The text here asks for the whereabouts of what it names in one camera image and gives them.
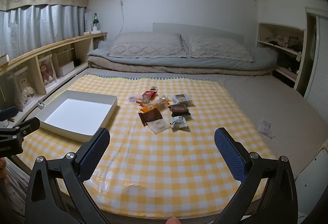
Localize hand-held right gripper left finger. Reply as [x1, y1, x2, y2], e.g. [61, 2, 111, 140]
[25, 127, 113, 224]

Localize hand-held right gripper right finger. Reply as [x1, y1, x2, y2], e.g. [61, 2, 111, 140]
[214, 127, 299, 224]

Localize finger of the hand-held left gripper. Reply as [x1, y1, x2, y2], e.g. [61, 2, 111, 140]
[0, 117, 41, 141]
[0, 108, 18, 122]

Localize white cardboard box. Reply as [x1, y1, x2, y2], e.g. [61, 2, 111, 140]
[35, 90, 118, 143]

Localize white snack packet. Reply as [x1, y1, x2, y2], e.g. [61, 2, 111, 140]
[170, 116, 189, 131]

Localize thick dark brown packet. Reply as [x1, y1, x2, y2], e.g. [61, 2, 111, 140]
[169, 103, 191, 117]

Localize clear beige cookie packet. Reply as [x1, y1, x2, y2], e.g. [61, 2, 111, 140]
[147, 121, 171, 134]

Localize clear mooncake packet white band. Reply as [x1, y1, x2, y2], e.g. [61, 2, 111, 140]
[172, 94, 192, 106]

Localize orange biscuit packet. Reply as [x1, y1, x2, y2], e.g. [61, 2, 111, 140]
[138, 99, 171, 114]

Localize red snack packet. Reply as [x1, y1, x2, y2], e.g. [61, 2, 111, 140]
[136, 91, 157, 107]

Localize person's left hand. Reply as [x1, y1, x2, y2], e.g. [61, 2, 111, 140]
[0, 158, 8, 179]

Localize bagged plush doll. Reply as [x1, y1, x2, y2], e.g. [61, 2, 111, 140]
[38, 56, 57, 86]
[10, 70, 36, 109]

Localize yellow checkered mat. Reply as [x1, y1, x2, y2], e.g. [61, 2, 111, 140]
[19, 74, 277, 217]

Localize small white storage box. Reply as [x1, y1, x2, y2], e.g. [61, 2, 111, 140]
[58, 62, 75, 77]

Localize wooden shelf unit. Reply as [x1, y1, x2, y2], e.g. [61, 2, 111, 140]
[0, 32, 108, 122]

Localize grey curtain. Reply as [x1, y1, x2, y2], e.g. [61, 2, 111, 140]
[0, 5, 86, 60]

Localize grey duvet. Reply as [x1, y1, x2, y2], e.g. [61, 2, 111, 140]
[87, 39, 278, 71]

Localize dark bags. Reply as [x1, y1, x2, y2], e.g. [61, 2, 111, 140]
[275, 56, 300, 73]

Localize beige quilted pillow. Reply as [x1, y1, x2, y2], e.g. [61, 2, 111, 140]
[184, 35, 254, 62]
[107, 32, 187, 58]

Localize pile of clothes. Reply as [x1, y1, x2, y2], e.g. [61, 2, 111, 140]
[265, 35, 303, 51]

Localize white headboard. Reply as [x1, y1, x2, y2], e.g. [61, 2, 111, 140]
[153, 23, 245, 46]

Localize white sliding door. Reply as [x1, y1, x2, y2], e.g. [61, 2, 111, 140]
[305, 7, 328, 112]

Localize wall niche shelf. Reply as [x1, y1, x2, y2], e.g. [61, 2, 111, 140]
[257, 23, 306, 88]

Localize white hanging cable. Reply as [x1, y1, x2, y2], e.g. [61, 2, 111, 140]
[119, 0, 126, 35]

